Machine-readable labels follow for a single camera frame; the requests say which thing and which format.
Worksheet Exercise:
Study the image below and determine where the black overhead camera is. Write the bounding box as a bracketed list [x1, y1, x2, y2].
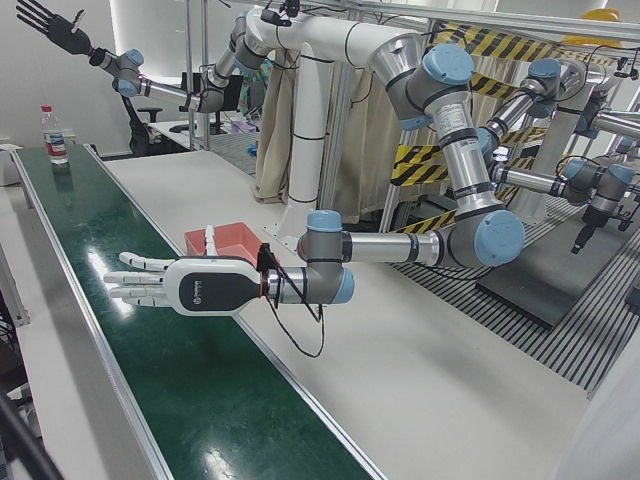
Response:
[259, 7, 294, 27]

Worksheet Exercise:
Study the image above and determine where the black office chair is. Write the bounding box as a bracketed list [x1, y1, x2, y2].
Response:
[121, 92, 166, 154]

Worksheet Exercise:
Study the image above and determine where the black background end effector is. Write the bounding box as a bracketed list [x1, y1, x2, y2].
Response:
[573, 204, 607, 256]

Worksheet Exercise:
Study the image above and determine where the yellow hard hat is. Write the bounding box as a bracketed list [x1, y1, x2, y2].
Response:
[581, 7, 624, 24]

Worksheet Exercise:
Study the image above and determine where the clear red-capped water bottle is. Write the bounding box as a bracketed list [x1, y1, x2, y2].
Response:
[40, 104, 70, 167]

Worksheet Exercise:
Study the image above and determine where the green conveyor belt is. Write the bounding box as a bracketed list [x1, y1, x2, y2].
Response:
[9, 143, 386, 480]

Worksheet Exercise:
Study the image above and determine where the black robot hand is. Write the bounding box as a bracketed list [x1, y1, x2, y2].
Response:
[14, 0, 94, 56]

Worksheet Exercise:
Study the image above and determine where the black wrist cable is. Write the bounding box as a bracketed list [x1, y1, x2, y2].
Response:
[269, 267, 327, 359]

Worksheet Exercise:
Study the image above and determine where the pink plastic basket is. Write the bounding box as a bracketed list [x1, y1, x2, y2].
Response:
[183, 222, 264, 264]

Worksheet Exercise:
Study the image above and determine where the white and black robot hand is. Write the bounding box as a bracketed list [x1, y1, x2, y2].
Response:
[103, 224, 266, 317]

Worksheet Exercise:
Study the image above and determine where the black computer monitor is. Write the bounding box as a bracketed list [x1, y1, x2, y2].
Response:
[180, 69, 242, 115]

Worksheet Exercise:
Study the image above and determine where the black tripod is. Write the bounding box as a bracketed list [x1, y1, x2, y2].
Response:
[0, 392, 64, 480]

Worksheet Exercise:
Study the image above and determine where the black floor mat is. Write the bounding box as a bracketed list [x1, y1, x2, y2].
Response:
[474, 219, 604, 330]

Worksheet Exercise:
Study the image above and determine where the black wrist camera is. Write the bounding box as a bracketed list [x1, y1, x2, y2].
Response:
[257, 242, 281, 274]

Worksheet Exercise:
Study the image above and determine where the yellow black striped barrier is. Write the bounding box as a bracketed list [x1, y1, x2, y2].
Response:
[387, 19, 619, 236]

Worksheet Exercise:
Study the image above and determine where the beige curtain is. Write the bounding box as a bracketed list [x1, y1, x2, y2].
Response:
[253, 54, 401, 224]

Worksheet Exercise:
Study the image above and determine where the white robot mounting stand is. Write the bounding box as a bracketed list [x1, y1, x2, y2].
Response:
[244, 7, 431, 247]

